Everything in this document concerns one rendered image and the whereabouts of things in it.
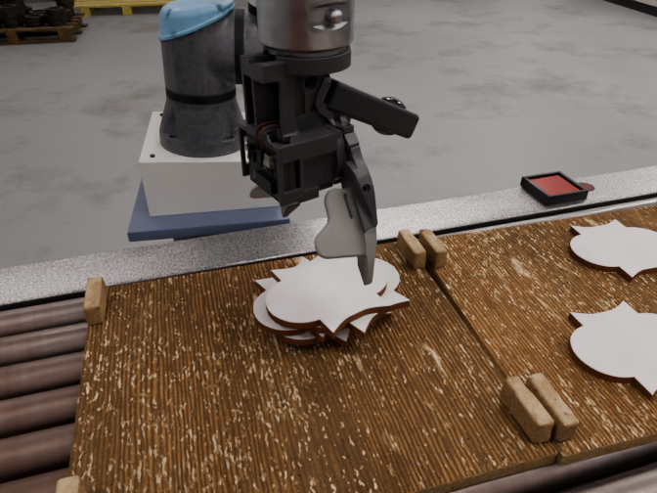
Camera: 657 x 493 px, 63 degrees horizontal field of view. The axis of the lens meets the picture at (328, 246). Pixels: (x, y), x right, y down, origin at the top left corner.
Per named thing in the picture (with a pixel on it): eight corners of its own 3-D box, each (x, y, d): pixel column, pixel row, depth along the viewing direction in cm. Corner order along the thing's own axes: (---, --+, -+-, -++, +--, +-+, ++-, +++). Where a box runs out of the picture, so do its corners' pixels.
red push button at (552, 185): (526, 186, 92) (528, 179, 92) (556, 181, 94) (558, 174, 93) (547, 202, 88) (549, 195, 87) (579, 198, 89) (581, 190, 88)
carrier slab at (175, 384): (95, 298, 67) (92, 289, 66) (404, 248, 76) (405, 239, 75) (58, 600, 39) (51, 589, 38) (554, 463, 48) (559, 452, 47)
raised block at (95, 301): (92, 294, 65) (86, 276, 63) (108, 291, 65) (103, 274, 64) (87, 328, 60) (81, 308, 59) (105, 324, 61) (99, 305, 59)
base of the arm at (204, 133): (165, 122, 101) (160, 68, 96) (247, 124, 103) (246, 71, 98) (153, 156, 89) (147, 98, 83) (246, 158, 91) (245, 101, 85)
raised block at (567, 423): (519, 393, 52) (525, 373, 51) (537, 389, 53) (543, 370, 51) (556, 445, 48) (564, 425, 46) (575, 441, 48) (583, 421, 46)
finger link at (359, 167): (343, 237, 49) (312, 147, 49) (359, 231, 50) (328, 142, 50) (371, 229, 45) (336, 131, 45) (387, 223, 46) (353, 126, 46)
